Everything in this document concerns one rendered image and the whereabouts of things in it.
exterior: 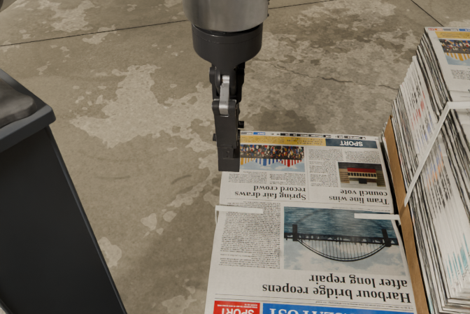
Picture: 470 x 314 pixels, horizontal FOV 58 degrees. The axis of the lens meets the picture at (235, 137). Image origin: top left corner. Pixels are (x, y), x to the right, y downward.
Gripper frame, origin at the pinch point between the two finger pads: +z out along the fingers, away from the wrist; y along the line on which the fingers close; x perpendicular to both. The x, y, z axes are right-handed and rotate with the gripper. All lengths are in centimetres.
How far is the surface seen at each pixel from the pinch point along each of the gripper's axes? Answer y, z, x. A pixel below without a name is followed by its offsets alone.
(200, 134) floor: 101, 96, 22
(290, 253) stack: -7.3, 13.3, -9.4
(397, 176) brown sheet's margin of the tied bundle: 5.5, 9.9, -26.4
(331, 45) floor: 181, 96, -47
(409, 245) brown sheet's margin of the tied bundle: -6.8, 10.3, -25.7
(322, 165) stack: 10.0, 13.0, -15.4
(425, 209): -6.3, 2.6, -25.6
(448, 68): 6.7, -10.1, -27.9
